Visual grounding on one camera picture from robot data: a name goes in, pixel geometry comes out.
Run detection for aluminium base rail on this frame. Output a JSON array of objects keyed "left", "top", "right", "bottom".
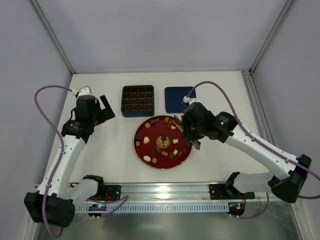
[{"left": 34, "top": 181, "right": 305, "bottom": 215}]

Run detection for right mounting plate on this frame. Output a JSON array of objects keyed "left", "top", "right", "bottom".
[{"left": 208, "top": 183, "right": 256, "bottom": 201}]

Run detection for round red plate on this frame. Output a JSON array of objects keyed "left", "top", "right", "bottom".
[{"left": 133, "top": 115, "right": 192, "bottom": 170}]

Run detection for blue chocolate box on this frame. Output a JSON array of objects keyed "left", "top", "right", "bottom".
[{"left": 121, "top": 85, "right": 155, "bottom": 118}]

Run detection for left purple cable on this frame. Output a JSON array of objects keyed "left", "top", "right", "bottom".
[{"left": 33, "top": 84, "right": 130, "bottom": 238}]

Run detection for blue box lid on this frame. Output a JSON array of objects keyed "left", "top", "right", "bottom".
[{"left": 164, "top": 86, "right": 192, "bottom": 114}]

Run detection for metal tongs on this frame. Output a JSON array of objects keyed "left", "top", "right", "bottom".
[{"left": 170, "top": 115, "right": 183, "bottom": 134}]

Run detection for right aluminium side rail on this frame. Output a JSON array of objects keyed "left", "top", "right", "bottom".
[{"left": 241, "top": 69, "right": 274, "bottom": 143}]

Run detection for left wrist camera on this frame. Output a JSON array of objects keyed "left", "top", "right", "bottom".
[{"left": 70, "top": 86, "right": 92, "bottom": 98}]

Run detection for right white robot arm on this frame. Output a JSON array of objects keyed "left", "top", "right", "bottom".
[{"left": 181, "top": 102, "right": 312, "bottom": 203}]

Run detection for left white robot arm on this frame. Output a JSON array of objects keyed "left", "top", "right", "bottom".
[{"left": 24, "top": 94, "right": 115, "bottom": 228}]

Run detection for white oval chocolate bottom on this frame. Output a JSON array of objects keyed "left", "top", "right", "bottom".
[{"left": 143, "top": 155, "right": 151, "bottom": 162}]

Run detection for white heart chocolate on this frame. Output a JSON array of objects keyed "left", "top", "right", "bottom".
[{"left": 143, "top": 136, "right": 150, "bottom": 144}]

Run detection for left mounting plate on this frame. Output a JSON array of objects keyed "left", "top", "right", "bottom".
[{"left": 104, "top": 184, "right": 122, "bottom": 202}]

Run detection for mounting plate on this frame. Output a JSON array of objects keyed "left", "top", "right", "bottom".
[
  {"left": 208, "top": 183, "right": 256, "bottom": 201},
  {"left": 104, "top": 184, "right": 122, "bottom": 202}
]

